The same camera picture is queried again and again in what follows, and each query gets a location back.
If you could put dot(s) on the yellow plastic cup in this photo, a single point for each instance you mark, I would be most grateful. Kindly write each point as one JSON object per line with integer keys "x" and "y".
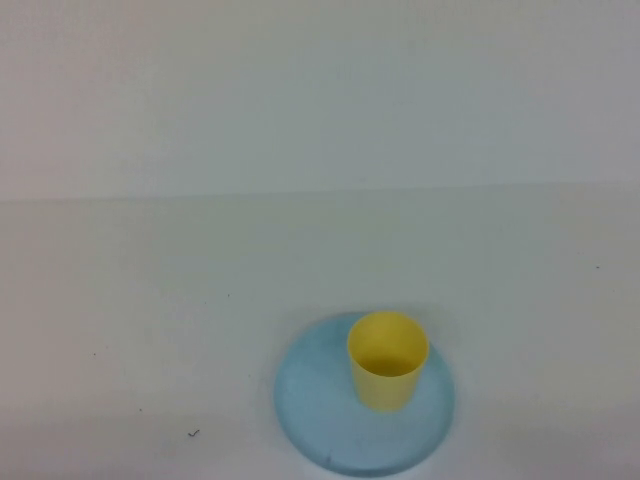
{"x": 385, "y": 390}

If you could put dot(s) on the light blue round plate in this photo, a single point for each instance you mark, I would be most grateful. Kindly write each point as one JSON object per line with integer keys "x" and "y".
{"x": 315, "y": 400}

